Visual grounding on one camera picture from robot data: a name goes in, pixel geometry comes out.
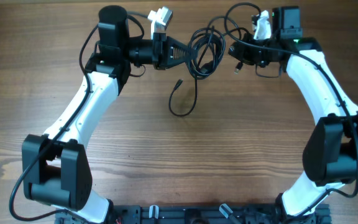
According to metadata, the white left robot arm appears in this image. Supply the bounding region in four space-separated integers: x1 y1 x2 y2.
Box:
17 6 190 223

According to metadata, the black USB cable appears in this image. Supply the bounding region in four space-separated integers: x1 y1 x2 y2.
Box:
168 16 254 118

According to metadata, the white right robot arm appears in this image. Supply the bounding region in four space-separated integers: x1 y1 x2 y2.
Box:
229 6 358 222

